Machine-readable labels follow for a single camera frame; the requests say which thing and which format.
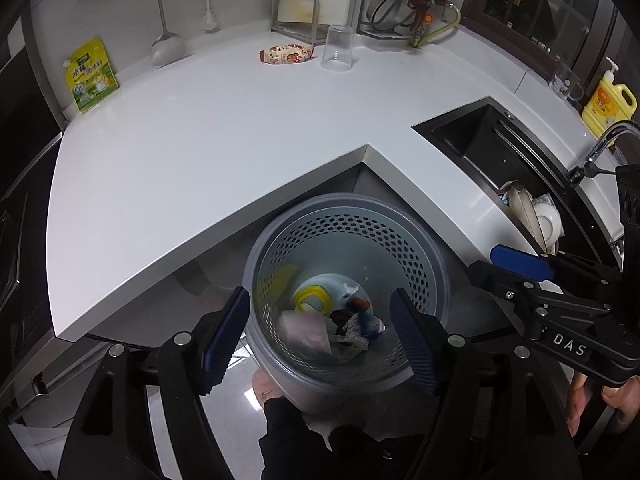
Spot yellow green detergent pouch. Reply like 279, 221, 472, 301
64, 37, 119, 114

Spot pink paper receipt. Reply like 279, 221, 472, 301
278, 311, 335, 358

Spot grey ladle spatula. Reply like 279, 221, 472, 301
150, 0, 186, 67

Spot red patterned snack wrapper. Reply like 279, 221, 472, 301
258, 44, 314, 65

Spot right hand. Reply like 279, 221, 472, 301
566, 372, 640, 438

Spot clear plastic bag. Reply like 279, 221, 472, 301
257, 263, 298, 307

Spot blue white bottle brush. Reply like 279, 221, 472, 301
201, 0, 219, 34

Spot black trash in bin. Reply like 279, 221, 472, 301
330, 309, 357, 337

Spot white dishes in sink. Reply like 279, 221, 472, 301
500, 181, 564, 255

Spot steel pot lid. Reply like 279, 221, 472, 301
366, 0, 418, 32

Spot steel faucet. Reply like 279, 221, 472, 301
567, 120, 640, 188

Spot dark window frame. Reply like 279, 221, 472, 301
462, 0, 639, 87

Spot grey perforated trash bin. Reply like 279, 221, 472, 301
243, 193, 451, 413

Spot yellow gas hose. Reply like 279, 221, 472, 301
408, 1, 464, 50

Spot clear plastic cup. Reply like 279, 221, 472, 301
320, 25, 354, 72

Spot steel cutting board rack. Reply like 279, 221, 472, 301
270, 0, 320, 47

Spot yellow dish soap bottle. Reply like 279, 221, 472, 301
582, 56, 638, 139

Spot clear glass mug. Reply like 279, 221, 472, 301
548, 58, 585, 102

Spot blue plastic strap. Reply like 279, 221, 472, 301
360, 311, 388, 342

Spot black kitchen sink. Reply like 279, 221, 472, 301
413, 98, 622, 268

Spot left hand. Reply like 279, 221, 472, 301
252, 368, 284, 408

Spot white paper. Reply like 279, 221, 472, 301
328, 314, 369, 364

